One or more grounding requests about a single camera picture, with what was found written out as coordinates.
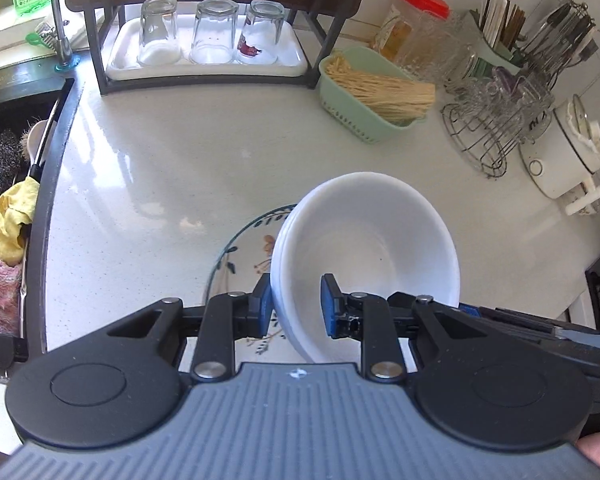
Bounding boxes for floral patterned plate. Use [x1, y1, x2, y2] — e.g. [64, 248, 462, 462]
[204, 204, 304, 366]

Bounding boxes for steel wool scrubber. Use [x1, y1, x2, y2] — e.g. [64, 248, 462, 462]
[0, 129, 22, 196]

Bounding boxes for textured glass mug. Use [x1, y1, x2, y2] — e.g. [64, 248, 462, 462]
[396, 15, 477, 86]

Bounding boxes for white drip tray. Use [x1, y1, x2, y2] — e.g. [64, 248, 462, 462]
[105, 14, 308, 81]

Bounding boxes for white electric cooker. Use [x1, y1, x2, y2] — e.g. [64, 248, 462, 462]
[518, 94, 600, 216]

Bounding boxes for wire cup rack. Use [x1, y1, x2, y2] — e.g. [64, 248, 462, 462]
[441, 67, 554, 179]

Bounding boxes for upturned glass left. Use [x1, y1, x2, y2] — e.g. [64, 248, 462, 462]
[137, 0, 181, 66]

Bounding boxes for green utensil holder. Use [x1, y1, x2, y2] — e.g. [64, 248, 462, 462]
[462, 0, 526, 77]

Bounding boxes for translucent plastic bowl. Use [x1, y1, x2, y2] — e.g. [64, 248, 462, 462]
[272, 257, 324, 363]

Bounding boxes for upturned glass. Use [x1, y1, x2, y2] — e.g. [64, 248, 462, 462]
[236, 0, 285, 65]
[189, 0, 239, 65]
[137, 0, 181, 66]

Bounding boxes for white handled dish brush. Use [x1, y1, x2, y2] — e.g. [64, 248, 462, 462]
[21, 120, 50, 181]

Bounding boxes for upturned glass middle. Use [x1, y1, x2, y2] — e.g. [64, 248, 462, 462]
[189, 0, 239, 65]

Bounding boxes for red lid plastic jar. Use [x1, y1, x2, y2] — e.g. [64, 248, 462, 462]
[370, 0, 451, 63]

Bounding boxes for yellow cleaning cloth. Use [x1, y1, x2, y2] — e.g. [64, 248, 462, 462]
[0, 177, 40, 266]

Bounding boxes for green basket with noodles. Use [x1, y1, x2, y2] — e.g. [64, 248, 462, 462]
[317, 46, 437, 144]

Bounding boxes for upturned glass right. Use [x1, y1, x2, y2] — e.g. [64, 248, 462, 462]
[236, 0, 285, 65]

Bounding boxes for white ceramic bowl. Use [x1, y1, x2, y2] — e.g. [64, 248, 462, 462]
[272, 171, 460, 363]

